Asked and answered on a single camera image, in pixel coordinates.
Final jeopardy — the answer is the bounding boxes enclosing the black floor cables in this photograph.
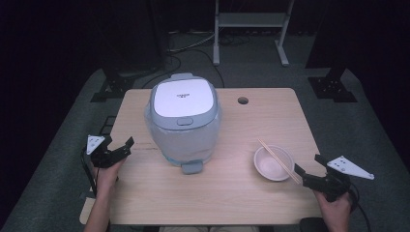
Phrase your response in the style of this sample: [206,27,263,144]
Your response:
[141,32,252,90]

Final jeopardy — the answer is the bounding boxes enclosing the pale pink bowl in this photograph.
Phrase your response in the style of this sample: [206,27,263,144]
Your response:
[253,144,296,183]

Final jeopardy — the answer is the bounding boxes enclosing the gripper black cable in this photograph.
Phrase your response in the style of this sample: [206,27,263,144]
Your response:
[348,183,372,232]
[80,149,99,198]

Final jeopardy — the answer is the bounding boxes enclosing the black stand base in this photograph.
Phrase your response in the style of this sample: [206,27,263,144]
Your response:
[307,66,358,103]
[90,66,156,103]

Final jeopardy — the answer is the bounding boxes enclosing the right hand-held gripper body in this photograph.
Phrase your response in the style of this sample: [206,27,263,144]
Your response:
[303,155,375,203]

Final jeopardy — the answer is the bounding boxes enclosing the black floor socket frame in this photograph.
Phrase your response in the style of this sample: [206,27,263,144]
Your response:
[99,115,117,136]

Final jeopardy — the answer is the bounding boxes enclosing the person's right hand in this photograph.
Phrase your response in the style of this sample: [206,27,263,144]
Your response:
[313,189,354,224]

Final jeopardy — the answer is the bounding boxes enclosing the wooden chopstick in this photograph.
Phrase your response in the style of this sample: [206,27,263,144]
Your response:
[258,138,303,184]
[256,139,301,186]

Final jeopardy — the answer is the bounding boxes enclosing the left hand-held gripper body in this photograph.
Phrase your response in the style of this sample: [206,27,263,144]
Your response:
[86,134,129,168]

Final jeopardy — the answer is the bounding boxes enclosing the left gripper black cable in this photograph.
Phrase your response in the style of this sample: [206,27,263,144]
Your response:
[80,149,99,198]

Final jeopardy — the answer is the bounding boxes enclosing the black round object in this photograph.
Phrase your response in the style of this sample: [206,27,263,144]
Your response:
[299,217,331,232]

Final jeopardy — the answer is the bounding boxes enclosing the grey pedal trash can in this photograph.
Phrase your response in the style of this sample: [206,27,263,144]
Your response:
[144,72,222,176]

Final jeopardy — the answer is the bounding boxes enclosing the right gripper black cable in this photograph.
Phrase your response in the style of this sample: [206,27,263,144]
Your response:
[348,183,372,232]

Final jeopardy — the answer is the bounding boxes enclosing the grey tape strip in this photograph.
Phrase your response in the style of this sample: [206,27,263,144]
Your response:
[79,189,97,200]

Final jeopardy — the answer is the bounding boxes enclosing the person's left hand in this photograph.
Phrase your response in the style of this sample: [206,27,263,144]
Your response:
[94,158,127,198]

